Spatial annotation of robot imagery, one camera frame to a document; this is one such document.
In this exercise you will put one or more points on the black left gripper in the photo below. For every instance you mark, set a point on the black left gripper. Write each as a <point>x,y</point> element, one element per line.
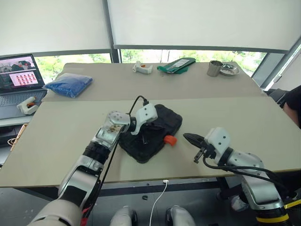
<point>150,127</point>

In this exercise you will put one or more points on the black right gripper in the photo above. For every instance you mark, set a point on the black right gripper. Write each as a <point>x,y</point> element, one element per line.
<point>205,150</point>

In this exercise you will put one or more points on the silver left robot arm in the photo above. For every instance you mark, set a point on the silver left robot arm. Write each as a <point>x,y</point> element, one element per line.
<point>80,169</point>

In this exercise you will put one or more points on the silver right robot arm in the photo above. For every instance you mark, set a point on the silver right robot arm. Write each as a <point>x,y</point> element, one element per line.
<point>247,160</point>

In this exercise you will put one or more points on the orange round object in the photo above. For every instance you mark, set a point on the orange round object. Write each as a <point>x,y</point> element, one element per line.
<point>171,140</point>

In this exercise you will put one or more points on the black table leg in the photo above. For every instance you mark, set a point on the black table leg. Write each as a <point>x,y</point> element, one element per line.
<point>227,188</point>

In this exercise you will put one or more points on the small black floor object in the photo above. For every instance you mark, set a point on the small black floor object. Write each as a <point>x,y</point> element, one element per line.
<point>145,197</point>

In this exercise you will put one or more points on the white handheld device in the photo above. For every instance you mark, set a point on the white handheld device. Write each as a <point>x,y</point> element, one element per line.
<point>142,68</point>
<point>26,107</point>

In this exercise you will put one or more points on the steel mug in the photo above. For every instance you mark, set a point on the steel mug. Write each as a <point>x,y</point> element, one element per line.
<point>214,69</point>

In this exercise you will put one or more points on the green printed packet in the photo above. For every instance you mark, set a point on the green printed packet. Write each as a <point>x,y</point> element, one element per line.
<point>181,63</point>

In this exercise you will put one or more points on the steel dish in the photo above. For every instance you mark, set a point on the steel dish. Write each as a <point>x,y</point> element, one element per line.
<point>231,71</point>

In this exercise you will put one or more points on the grey rounded leg cover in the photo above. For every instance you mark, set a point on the grey rounded leg cover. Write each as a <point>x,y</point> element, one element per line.
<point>179,216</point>
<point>122,216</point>

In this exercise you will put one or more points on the blue plastic bag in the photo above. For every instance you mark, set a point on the blue plastic bag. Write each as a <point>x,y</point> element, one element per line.
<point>68,84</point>

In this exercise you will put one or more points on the person in black shirt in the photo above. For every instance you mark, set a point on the person in black shirt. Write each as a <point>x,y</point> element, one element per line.
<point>294,99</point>

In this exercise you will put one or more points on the white roller blind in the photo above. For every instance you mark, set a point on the white roller blind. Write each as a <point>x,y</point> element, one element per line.
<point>51,23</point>
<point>200,21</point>

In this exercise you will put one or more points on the light wooden board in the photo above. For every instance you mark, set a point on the light wooden board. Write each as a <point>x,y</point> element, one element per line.
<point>21,133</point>

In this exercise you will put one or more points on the open laptop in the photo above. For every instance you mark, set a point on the open laptop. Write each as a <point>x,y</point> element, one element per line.
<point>18,70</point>

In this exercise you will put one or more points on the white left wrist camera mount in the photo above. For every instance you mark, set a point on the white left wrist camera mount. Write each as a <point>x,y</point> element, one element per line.
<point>145,114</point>

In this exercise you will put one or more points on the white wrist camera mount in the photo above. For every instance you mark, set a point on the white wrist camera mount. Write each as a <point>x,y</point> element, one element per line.
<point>145,114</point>
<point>219,139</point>

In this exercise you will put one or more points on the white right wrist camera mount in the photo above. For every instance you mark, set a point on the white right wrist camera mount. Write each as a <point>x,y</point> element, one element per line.
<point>219,139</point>

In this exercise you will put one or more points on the grey window frame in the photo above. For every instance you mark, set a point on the grey window frame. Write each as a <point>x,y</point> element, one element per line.
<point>114,55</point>

